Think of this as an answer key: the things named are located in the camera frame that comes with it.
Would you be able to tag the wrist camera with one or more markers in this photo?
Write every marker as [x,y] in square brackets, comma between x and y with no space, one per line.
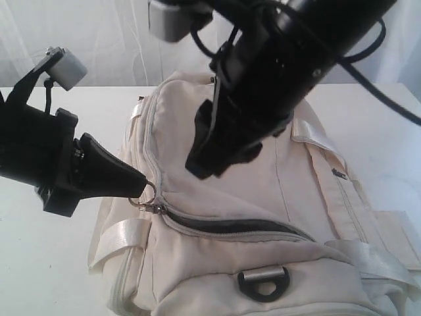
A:
[62,66]
[172,21]

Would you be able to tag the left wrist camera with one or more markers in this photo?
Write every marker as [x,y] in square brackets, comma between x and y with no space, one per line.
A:
[62,66]

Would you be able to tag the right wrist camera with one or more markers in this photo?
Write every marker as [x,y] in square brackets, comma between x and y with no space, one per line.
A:
[172,21]

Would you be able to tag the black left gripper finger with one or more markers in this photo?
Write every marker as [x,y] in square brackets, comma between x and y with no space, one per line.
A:
[98,173]

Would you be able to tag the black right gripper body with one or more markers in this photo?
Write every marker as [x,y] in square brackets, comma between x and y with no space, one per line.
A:
[230,128]

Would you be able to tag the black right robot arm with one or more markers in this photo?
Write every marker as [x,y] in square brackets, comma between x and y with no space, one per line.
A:
[284,50]

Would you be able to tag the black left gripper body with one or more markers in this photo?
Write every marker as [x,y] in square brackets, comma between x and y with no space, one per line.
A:
[46,142]

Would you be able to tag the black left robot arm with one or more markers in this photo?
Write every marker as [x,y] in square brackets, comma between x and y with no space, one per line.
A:
[11,162]

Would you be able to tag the beige fabric duffel bag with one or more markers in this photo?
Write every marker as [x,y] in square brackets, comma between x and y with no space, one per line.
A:
[290,233]

